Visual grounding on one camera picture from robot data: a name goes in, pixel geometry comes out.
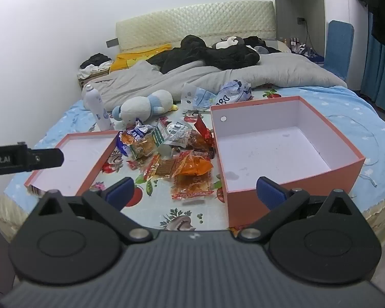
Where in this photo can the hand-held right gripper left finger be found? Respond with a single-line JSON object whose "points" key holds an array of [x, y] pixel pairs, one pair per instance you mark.
{"points": [[120, 192]]}

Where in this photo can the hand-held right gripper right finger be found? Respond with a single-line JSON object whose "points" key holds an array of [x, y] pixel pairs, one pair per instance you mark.
{"points": [[271, 192]]}

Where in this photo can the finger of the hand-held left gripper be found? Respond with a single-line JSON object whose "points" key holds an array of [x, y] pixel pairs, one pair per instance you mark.
{"points": [[48, 158]]}

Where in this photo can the blue snack packet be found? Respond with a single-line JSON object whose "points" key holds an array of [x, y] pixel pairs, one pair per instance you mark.
{"points": [[123, 147]]}

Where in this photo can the pink cardboard box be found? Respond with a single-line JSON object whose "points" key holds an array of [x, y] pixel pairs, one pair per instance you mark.
{"points": [[276, 147]]}

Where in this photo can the brown strip snack packet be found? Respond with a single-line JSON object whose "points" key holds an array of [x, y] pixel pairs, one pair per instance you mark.
{"points": [[163, 166]]}

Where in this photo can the green white snack packet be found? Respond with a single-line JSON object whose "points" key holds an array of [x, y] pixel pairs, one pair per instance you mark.
{"points": [[157, 136]]}

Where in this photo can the clear orange snack packet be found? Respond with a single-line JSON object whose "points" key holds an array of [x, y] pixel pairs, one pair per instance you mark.
{"points": [[189, 187]]}

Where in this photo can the white barcode snack packet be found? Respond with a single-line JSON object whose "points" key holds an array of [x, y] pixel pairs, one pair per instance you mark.
{"points": [[178, 131]]}

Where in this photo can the dark red snack packet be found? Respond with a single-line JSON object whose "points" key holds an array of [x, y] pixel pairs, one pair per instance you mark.
{"points": [[192, 139]]}

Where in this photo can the red foil snack packet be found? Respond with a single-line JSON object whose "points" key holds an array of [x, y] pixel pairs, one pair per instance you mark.
{"points": [[201, 125]]}

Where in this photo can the pink box lid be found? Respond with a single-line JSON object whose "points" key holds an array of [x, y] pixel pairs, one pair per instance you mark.
{"points": [[70, 160]]}

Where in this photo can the floral plastic sheet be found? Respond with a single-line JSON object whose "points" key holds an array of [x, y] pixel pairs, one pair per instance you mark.
{"points": [[186, 207]]}

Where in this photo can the white spray bottle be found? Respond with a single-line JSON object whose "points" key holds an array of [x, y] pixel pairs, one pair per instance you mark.
{"points": [[96, 109]]}

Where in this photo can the white blue plush penguin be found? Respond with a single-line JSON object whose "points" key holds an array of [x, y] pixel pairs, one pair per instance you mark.
{"points": [[147, 104]]}

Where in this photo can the black white clothes pile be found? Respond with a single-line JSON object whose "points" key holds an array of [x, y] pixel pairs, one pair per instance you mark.
{"points": [[96, 59]]}

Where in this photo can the blue star bed sheet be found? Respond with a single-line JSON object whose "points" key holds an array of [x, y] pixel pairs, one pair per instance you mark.
{"points": [[349, 109]]}

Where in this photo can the yellow pillow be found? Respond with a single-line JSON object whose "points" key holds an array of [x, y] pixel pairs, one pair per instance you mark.
{"points": [[131, 59]]}

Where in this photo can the grey duvet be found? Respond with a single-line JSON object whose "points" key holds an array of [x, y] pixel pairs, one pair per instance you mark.
{"points": [[186, 77]]}

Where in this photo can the black fleece clothing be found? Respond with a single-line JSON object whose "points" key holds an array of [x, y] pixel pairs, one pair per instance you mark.
{"points": [[218, 57]]}

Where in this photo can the round bedside table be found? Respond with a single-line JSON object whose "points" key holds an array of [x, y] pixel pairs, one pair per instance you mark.
{"points": [[282, 45]]}

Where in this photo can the row of small bottles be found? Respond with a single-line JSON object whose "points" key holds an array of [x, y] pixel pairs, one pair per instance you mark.
{"points": [[295, 43]]}

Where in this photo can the black white plush toy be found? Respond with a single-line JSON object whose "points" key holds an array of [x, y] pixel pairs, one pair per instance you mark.
{"points": [[229, 41]]}

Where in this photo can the blue chair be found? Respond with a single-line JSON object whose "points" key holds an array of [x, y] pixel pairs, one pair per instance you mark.
{"points": [[338, 48]]}

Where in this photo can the blue curtain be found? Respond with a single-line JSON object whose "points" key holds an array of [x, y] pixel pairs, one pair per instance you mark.
{"points": [[378, 70]]}

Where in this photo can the cream quilted headboard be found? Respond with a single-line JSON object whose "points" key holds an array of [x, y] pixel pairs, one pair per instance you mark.
{"points": [[179, 22]]}

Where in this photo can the white wardrobe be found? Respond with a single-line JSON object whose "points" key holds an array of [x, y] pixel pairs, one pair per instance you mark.
{"points": [[333, 3]]}

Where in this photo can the grey wall panel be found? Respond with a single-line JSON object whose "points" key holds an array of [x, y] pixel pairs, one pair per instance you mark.
{"points": [[112, 42]]}

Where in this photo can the black wall socket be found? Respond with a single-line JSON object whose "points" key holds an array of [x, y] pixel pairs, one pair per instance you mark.
{"points": [[301, 21]]}

